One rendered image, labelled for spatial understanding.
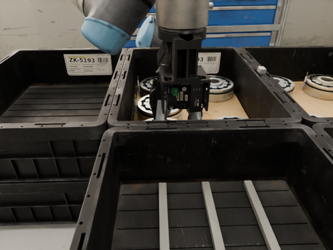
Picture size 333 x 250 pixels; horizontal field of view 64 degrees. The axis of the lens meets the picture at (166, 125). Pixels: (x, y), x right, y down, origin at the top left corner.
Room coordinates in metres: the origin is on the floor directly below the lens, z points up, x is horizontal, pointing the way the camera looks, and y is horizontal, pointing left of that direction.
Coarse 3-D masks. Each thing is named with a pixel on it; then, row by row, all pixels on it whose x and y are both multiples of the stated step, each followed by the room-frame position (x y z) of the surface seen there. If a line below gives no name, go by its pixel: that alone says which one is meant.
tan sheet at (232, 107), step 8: (232, 96) 0.63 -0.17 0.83; (136, 104) 0.59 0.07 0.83; (216, 104) 0.59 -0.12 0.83; (224, 104) 0.59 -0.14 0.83; (232, 104) 0.59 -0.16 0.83; (240, 104) 0.59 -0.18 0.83; (184, 112) 0.55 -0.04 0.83; (208, 112) 0.55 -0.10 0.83; (216, 112) 0.55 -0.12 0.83; (224, 112) 0.55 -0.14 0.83; (232, 112) 0.55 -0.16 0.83; (240, 112) 0.55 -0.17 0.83; (136, 120) 0.51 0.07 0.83
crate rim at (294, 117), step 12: (132, 48) 0.72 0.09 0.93; (144, 48) 0.72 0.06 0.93; (156, 48) 0.72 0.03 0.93; (204, 48) 0.72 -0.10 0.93; (216, 48) 0.72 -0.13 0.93; (228, 48) 0.72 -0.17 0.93; (252, 72) 0.55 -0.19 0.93; (120, 84) 0.48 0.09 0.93; (264, 84) 0.48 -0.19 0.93; (120, 96) 0.43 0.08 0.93; (276, 96) 0.43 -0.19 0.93; (288, 108) 0.38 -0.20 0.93; (108, 120) 0.34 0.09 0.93; (168, 120) 0.34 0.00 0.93; (180, 120) 0.34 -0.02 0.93; (192, 120) 0.34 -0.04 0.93; (204, 120) 0.34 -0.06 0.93; (216, 120) 0.34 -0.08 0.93; (228, 120) 0.34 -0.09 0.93; (240, 120) 0.35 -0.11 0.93; (252, 120) 0.35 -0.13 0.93; (264, 120) 0.35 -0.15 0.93; (276, 120) 0.34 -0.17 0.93; (288, 120) 0.34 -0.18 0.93; (300, 120) 0.34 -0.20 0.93
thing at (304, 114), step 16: (240, 48) 0.72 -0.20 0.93; (256, 48) 0.72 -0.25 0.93; (272, 48) 0.73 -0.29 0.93; (288, 48) 0.73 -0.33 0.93; (304, 48) 0.73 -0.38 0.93; (320, 48) 0.73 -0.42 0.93; (256, 64) 0.59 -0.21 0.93; (272, 80) 0.50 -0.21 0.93; (288, 96) 0.43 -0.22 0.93; (304, 112) 0.37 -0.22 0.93
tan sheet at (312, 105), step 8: (296, 88) 0.68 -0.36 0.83; (296, 96) 0.63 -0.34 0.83; (304, 96) 0.63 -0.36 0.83; (304, 104) 0.59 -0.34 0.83; (312, 104) 0.59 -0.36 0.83; (320, 104) 0.59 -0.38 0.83; (328, 104) 0.59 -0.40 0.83; (312, 112) 0.55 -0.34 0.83; (320, 112) 0.55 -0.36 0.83; (328, 112) 0.55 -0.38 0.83
